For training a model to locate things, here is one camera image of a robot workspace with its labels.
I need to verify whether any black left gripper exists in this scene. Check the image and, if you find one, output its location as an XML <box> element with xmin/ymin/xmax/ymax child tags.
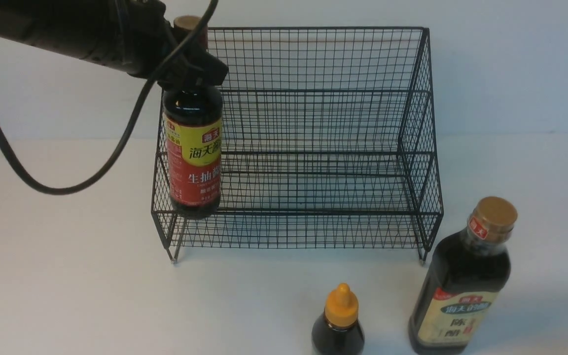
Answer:
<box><xmin>112</xmin><ymin>0</ymin><xmax>229</xmax><ymax>90</ymax></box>

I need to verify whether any soy sauce bottle red label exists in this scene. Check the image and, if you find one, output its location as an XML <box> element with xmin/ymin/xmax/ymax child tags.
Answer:
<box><xmin>162</xmin><ymin>15</ymin><xmax>224</xmax><ymax>219</ymax></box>

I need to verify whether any small bottle orange cap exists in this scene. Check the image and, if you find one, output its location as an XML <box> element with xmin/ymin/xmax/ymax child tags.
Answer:
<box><xmin>311</xmin><ymin>283</ymin><xmax>365</xmax><ymax>355</ymax></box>

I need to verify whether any vinegar bottle gold cap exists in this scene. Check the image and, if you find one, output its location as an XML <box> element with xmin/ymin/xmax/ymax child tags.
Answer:
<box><xmin>408</xmin><ymin>196</ymin><xmax>518</xmax><ymax>355</ymax></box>

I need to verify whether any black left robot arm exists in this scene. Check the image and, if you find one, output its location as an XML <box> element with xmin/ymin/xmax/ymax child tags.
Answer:
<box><xmin>0</xmin><ymin>0</ymin><xmax>229</xmax><ymax>89</ymax></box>

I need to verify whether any black wire mesh rack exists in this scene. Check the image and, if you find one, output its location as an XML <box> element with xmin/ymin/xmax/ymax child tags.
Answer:
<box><xmin>151</xmin><ymin>27</ymin><xmax>444</xmax><ymax>264</ymax></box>

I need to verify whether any black cable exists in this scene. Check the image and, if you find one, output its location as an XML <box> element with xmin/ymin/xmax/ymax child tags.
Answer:
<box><xmin>0</xmin><ymin>0</ymin><xmax>219</xmax><ymax>196</ymax></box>

